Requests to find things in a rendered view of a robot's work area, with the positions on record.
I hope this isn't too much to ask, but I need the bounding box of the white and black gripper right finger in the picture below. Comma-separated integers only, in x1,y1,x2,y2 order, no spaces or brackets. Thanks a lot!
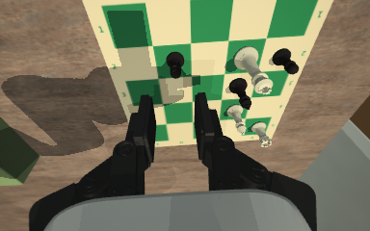
194,92,317,231

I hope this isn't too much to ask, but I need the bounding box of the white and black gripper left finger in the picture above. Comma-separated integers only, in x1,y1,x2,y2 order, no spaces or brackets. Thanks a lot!
29,95,156,231

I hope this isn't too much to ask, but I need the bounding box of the white chess king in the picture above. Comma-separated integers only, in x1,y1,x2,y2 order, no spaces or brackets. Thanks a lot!
234,46,273,94

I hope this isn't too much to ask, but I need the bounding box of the white chess rook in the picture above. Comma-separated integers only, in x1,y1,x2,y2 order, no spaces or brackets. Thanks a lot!
251,121,272,147

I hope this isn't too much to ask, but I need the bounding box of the green and cream chessboard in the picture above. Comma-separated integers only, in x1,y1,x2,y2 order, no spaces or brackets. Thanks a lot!
82,0,333,147

